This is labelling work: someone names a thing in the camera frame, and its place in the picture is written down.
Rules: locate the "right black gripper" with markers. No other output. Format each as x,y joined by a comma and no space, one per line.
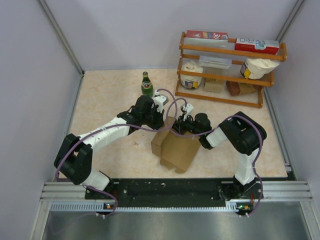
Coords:
179,125

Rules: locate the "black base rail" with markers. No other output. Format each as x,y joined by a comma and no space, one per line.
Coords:
174,192

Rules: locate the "clear plastic container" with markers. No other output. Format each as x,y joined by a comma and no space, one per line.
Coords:
214,62

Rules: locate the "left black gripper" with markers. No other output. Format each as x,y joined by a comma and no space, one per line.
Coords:
160,122

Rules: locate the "right aluminium frame post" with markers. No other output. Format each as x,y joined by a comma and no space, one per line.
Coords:
290,19

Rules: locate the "red foil box left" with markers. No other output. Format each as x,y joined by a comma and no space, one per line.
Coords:
207,35

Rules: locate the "white bag left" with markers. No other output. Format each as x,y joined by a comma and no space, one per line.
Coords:
191,81

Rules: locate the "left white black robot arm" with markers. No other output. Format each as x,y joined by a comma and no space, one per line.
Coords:
75,156

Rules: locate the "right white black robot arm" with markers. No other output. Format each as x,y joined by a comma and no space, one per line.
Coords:
243,133

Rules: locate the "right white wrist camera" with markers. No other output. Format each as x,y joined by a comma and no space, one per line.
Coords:
186,110

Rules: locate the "aluminium corner frame post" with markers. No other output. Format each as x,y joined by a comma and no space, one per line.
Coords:
60,35

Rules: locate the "green glass bottle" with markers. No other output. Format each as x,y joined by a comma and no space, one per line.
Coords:
147,88

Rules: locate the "tan cardboard block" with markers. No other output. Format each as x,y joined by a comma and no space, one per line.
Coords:
213,85

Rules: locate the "brown cardboard box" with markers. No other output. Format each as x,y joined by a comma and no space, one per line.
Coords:
175,152

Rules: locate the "brown brick block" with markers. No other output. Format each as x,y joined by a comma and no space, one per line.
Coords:
233,88

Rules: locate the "large white bag right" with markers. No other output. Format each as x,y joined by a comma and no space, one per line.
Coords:
256,68

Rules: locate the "crumpled brown paper bag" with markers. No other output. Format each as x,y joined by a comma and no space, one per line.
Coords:
246,88

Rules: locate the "wooden shelf rack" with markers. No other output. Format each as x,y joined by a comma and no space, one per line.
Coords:
191,49

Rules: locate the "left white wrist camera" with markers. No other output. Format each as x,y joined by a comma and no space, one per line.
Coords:
160,101

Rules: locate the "red white box right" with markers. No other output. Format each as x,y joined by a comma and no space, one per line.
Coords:
257,46

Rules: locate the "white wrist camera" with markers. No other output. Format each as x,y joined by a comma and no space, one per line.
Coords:
186,110
160,101

